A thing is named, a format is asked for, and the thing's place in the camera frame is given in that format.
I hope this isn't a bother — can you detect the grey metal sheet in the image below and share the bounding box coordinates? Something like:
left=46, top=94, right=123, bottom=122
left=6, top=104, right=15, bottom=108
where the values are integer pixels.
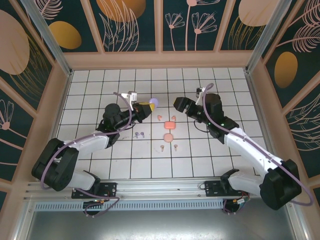
left=23, top=209, right=298, bottom=240

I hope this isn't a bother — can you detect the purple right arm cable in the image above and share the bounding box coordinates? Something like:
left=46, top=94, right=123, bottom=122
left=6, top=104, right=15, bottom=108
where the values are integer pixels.
left=201, top=83, right=315, bottom=215

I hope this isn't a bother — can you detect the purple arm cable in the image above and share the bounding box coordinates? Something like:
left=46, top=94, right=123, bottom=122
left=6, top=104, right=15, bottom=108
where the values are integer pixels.
left=201, top=83, right=315, bottom=215
left=39, top=91, right=137, bottom=219

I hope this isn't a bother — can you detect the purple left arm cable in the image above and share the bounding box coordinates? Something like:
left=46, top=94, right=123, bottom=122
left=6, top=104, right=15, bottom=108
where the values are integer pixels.
left=39, top=91, right=137, bottom=219

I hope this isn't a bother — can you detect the thin black right gripper wire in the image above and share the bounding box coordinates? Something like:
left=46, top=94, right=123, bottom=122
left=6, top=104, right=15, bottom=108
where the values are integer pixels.
left=193, top=119, right=213, bottom=134

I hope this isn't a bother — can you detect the aluminium side rail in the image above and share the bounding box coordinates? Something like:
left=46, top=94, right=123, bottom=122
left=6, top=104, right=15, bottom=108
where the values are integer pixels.
left=39, top=71, right=73, bottom=181
left=243, top=68, right=285, bottom=181

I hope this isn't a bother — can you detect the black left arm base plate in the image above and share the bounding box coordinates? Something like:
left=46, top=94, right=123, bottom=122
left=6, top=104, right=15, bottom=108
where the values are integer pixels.
left=71, top=181, right=118, bottom=200

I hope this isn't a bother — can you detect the aluminium mounting rail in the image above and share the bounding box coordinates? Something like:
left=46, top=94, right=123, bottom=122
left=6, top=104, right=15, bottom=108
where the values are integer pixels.
left=23, top=176, right=297, bottom=202

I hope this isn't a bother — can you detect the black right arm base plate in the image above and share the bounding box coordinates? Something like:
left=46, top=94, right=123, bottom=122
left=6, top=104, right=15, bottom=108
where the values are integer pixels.
left=204, top=179, right=251, bottom=199

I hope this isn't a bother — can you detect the aluminium corner post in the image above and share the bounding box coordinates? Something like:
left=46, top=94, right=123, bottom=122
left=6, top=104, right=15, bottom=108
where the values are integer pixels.
left=245, top=0, right=290, bottom=74
left=19, top=0, right=74, bottom=77

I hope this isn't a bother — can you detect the slotted grey cable duct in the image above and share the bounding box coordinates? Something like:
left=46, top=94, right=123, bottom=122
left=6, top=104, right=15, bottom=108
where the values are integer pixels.
left=33, top=200, right=226, bottom=211

